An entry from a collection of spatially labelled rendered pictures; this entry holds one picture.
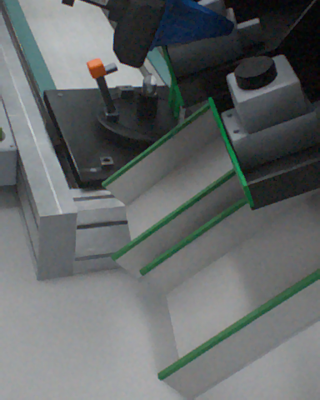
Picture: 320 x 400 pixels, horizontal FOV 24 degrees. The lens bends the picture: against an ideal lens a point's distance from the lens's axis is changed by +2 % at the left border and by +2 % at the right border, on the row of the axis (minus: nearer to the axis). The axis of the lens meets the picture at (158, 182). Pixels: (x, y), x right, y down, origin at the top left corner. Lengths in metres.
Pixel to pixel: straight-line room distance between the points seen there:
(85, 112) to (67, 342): 0.35
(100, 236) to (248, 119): 0.42
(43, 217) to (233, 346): 0.34
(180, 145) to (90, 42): 0.63
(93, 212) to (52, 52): 0.52
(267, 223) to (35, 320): 0.32
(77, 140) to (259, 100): 0.50
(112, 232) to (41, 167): 0.13
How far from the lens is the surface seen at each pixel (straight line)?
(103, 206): 0.90
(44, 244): 0.91
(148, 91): 1.02
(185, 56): 0.68
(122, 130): 1.00
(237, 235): 0.71
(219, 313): 0.69
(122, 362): 0.86
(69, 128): 1.03
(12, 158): 1.01
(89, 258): 0.95
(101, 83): 0.99
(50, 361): 0.85
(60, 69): 1.31
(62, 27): 1.47
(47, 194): 0.92
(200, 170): 0.80
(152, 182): 0.84
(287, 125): 0.56
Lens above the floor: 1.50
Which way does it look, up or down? 34 degrees down
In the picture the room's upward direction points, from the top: 8 degrees clockwise
